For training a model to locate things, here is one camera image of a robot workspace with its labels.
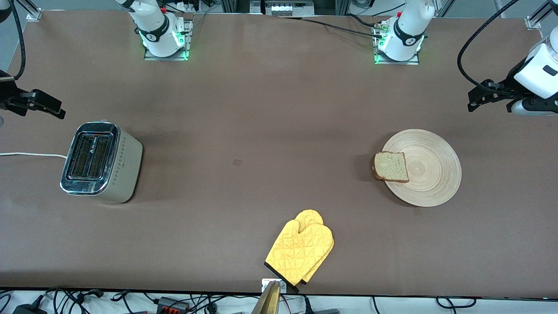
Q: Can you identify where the round wooden plate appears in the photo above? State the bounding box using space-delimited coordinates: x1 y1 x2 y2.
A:
382 129 462 207

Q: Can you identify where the slice of bread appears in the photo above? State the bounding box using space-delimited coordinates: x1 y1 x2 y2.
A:
373 151 410 183

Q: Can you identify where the silver two-slot toaster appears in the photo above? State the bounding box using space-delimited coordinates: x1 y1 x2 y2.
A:
60 121 143 204

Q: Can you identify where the black power adapter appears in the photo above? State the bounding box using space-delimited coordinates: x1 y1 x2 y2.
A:
12 304 48 314

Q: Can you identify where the yellow quilted oven mitt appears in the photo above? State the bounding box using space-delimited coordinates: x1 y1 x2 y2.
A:
295 209 334 285
265 219 334 294

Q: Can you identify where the white power strip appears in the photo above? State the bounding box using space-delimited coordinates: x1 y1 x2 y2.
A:
264 0 315 17

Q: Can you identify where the red and black adapter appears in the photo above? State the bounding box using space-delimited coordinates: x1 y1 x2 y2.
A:
157 297 191 313

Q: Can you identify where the black left arm hose cable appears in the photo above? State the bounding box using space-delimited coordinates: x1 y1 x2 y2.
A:
457 0 524 96

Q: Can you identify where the black arm hose cable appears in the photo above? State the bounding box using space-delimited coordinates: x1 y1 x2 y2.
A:
8 0 27 81
457 0 524 96

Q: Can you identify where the white toaster power cable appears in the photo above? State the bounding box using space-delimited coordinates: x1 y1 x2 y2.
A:
0 152 68 160

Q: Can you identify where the black right arm hose cable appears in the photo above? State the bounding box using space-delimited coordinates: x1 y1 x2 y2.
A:
8 0 27 81

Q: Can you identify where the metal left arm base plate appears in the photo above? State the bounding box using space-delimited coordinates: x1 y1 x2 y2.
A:
374 22 420 65

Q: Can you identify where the thick black base cable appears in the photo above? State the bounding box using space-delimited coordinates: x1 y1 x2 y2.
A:
347 14 380 29

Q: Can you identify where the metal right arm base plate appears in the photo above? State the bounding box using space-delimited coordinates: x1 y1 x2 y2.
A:
144 20 193 61

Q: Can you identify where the thin black table cable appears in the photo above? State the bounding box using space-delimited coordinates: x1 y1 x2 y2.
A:
277 15 384 39

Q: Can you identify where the black looped floor cable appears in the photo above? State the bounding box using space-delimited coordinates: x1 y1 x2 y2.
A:
436 296 476 309

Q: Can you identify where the gold camera stand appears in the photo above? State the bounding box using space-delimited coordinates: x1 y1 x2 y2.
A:
251 280 280 314

